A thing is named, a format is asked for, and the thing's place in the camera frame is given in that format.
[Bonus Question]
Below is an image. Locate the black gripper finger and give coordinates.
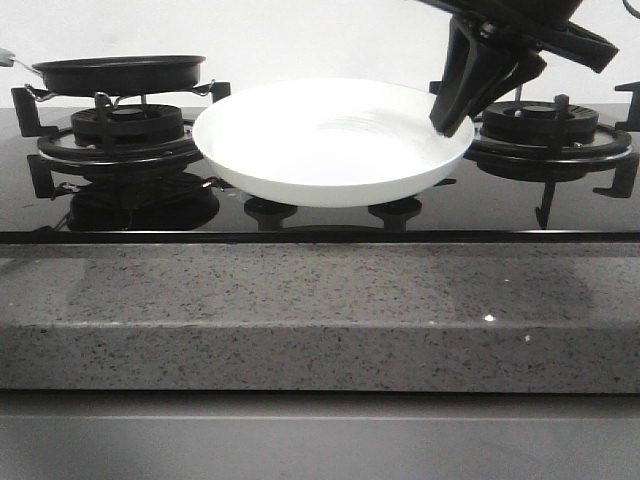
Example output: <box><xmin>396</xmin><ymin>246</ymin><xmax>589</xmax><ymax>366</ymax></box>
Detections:
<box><xmin>429</xmin><ymin>17</ymin><xmax>505</xmax><ymax>133</ymax></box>
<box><xmin>449</xmin><ymin>50</ymin><xmax>547</xmax><ymax>136</ymax></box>

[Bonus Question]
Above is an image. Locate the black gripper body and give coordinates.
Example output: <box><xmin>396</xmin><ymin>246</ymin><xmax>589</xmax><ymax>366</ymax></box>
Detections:
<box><xmin>427</xmin><ymin>1</ymin><xmax>619</xmax><ymax>73</ymax></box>

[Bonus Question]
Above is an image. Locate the white round plate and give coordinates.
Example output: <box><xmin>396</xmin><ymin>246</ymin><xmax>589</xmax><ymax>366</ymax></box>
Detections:
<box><xmin>192</xmin><ymin>78</ymin><xmax>475</xmax><ymax>208</ymax></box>

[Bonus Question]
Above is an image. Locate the black frying pan mint handle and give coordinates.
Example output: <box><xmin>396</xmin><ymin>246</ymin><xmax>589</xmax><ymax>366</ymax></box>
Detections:
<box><xmin>30</xmin><ymin>55</ymin><xmax>206</xmax><ymax>97</ymax></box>

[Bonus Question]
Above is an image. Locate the black gas burner head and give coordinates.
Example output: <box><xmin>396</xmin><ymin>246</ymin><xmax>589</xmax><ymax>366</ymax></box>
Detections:
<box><xmin>480</xmin><ymin>101</ymin><xmax>599</xmax><ymax>146</ymax></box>
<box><xmin>71</xmin><ymin>104</ymin><xmax>184</xmax><ymax>146</ymax></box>

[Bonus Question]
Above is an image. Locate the black pan support grate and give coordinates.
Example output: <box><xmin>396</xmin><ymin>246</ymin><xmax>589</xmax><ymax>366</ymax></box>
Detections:
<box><xmin>11</xmin><ymin>87</ymin><xmax>203</xmax><ymax>198</ymax></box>
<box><xmin>427</xmin><ymin>79</ymin><xmax>640</xmax><ymax>230</ymax></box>

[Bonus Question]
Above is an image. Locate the black glass gas cooktop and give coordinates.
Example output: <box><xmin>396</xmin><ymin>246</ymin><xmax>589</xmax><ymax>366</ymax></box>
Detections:
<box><xmin>1</xmin><ymin>109</ymin><xmax>639</xmax><ymax>244</ymax></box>

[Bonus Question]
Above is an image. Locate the grey cabinet front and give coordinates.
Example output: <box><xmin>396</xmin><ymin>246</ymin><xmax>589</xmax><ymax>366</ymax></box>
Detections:
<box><xmin>1</xmin><ymin>392</ymin><xmax>639</xmax><ymax>479</ymax></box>

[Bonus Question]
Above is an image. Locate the silver wire pan reducer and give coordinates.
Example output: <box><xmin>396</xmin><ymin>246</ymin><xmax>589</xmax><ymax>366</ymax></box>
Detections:
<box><xmin>23</xmin><ymin>80</ymin><xmax>231</xmax><ymax>106</ymax></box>

